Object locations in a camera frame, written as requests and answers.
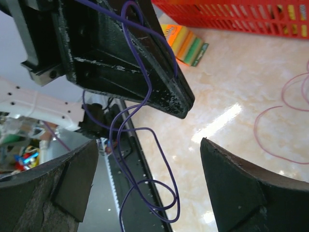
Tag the red plastic basket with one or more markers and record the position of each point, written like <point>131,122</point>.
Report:
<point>283,18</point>

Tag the orange yellow box on table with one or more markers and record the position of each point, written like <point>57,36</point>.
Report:
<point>188,48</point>

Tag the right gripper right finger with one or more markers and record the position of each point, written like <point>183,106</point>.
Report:
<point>248,198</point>

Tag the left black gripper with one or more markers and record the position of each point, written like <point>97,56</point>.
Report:
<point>34,21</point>

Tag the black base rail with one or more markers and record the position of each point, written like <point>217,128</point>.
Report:
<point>141,201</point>

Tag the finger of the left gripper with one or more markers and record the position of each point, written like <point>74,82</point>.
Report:
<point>152,23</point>
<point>97,58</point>

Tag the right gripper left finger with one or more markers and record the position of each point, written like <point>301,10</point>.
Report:
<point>51,197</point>

